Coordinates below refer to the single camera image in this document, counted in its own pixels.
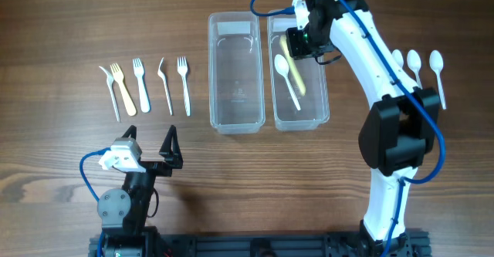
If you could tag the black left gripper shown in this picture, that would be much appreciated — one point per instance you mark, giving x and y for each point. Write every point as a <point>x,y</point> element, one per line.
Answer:
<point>173,157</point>

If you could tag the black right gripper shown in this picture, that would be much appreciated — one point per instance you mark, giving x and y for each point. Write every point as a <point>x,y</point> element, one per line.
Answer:
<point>296,51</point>

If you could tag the cream yellow plastic spoon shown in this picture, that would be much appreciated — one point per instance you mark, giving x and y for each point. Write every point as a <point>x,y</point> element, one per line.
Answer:
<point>292,66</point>

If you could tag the white fork sideways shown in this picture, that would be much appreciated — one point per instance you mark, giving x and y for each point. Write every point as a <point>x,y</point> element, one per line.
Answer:
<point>162,75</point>

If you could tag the white wide-handled plastic spoon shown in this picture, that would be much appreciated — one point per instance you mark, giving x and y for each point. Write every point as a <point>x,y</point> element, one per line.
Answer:
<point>398,57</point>

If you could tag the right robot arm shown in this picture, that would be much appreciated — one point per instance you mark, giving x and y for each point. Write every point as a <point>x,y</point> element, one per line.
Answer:
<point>400,140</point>

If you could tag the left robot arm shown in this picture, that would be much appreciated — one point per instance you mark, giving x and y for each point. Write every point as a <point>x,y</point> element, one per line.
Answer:
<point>124,210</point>

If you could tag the clear container right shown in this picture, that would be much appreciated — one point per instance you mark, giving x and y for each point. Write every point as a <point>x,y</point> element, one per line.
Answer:
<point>314,102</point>

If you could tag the clear container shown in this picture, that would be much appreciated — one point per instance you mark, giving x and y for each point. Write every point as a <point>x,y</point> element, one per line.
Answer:
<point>236,91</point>
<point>314,102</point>

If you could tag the clear container left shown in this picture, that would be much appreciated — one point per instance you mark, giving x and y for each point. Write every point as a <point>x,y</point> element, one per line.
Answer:
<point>236,91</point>

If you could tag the cream yellow plastic fork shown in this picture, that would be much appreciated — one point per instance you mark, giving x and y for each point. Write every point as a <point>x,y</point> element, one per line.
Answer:
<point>118,75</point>

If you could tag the white fork far left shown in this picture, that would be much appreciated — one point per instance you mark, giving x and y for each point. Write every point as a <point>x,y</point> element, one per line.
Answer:
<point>110,81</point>

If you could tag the white plastic fork rightmost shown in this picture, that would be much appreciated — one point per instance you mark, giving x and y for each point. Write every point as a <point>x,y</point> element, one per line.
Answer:
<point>183,71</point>

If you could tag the white wide-handled plastic fork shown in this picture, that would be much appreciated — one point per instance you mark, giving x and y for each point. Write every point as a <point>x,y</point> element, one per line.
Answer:
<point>139,72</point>

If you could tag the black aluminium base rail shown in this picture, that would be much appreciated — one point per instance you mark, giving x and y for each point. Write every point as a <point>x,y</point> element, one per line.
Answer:
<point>331,244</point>

